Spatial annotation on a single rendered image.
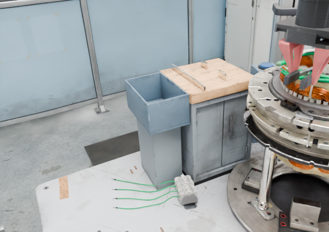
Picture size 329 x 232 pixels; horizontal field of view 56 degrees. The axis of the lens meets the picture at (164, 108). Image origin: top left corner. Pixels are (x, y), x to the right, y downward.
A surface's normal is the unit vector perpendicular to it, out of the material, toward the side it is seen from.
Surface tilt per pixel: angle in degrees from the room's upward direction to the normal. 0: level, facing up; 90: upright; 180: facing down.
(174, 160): 90
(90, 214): 0
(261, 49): 90
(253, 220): 0
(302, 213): 90
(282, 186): 0
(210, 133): 90
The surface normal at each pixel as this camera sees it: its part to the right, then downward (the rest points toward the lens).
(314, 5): -0.54, 0.43
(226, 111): 0.41, 0.41
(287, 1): -0.18, 0.48
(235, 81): -0.05, -0.88
